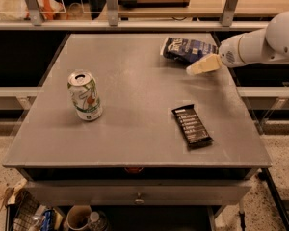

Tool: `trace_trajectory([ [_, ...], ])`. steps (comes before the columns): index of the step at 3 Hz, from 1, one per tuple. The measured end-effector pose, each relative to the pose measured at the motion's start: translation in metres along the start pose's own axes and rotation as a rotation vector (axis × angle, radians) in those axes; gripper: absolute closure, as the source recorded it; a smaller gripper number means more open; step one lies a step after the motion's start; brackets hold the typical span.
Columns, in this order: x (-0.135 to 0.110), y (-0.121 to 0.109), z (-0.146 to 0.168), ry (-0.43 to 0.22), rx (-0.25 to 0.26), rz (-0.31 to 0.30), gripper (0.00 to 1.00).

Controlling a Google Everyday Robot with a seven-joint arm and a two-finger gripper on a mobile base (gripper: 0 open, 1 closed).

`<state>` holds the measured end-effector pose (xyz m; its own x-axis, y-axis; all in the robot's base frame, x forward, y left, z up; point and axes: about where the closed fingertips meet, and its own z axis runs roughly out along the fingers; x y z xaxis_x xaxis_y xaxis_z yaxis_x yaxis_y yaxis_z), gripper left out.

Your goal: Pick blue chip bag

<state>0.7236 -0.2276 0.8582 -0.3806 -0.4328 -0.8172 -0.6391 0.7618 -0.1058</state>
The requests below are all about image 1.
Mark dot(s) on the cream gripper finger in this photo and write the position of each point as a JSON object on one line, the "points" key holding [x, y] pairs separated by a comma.
{"points": [[208, 63]]}

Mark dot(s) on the blue chip bag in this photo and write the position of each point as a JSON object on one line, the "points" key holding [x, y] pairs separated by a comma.
{"points": [[186, 50]]}

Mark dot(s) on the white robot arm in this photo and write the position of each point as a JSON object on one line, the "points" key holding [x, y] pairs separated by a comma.
{"points": [[269, 45]]}

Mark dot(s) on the orange white bag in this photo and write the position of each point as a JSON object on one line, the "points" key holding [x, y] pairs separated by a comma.
{"points": [[17, 9]]}

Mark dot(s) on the black snack bar wrapper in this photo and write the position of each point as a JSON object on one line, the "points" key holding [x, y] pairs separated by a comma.
{"points": [[194, 132]]}

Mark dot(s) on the white green soda can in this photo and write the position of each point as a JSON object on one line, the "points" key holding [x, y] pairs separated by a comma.
{"points": [[84, 95]]}

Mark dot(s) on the round drawer knob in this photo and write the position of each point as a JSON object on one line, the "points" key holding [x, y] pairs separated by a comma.
{"points": [[139, 200]]}

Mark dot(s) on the plastic bottle under table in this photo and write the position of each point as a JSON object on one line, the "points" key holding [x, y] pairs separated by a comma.
{"points": [[97, 221]]}

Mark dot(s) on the grey table drawer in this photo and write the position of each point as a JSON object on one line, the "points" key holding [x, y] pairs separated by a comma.
{"points": [[63, 193]]}

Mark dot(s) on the brown paper cup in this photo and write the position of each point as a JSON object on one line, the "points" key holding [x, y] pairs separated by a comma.
{"points": [[77, 218]]}

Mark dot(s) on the blue package under table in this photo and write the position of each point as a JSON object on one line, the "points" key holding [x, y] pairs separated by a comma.
{"points": [[48, 221]]}

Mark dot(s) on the metal rail with brackets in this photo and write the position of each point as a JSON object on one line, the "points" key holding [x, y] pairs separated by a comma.
{"points": [[134, 26]]}

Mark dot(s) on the wire mesh basket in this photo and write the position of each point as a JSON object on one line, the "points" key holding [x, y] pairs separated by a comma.
{"points": [[26, 207]]}

